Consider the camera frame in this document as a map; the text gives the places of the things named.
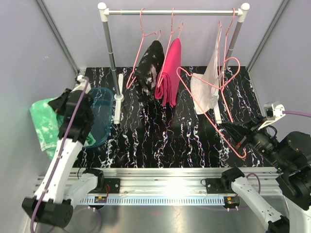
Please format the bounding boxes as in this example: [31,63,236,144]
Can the green tie-dye trousers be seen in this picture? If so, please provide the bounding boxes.
[29,97,97,161]

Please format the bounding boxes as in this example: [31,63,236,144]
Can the magenta pink trousers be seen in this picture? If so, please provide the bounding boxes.
[155,38,182,108]

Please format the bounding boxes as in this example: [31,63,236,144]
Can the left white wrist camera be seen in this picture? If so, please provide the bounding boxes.
[71,75,91,94]

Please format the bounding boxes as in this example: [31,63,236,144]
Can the black white patterned trousers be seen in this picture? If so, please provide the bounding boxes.
[134,40,164,102]

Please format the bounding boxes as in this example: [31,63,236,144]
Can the aluminium frame post left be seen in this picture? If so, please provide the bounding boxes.
[35,0,80,75]

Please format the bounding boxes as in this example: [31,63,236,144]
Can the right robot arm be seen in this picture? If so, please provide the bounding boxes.
[220,116,311,233]

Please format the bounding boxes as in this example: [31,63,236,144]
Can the white and grey clothes rack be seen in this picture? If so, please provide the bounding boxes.
[97,2,250,124]

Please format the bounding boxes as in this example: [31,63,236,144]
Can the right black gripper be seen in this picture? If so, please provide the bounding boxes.
[222,114,291,171]

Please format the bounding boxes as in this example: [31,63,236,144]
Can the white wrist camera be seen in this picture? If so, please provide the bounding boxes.
[71,75,91,94]
[259,101,286,130]

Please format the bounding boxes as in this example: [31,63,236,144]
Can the aluminium mounting rail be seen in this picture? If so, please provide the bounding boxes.
[34,167,292,207]

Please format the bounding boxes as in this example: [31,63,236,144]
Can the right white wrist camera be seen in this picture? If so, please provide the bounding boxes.
[259,101,286,130]

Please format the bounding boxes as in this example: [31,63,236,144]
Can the aluminium frame post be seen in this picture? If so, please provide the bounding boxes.
[246,0,291,72]
[35,0,80,75]

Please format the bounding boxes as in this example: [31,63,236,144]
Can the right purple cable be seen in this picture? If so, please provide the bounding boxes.
[283,110,311,118]

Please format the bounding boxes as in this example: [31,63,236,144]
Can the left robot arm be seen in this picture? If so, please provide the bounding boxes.
[22,88,105,232]

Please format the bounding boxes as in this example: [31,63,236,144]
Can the aluminium frame post right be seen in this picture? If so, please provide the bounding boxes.
[246,0,291,72]

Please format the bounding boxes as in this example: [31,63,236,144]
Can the teal transparent plastic basket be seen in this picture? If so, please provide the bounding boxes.
[84,87,114,149]

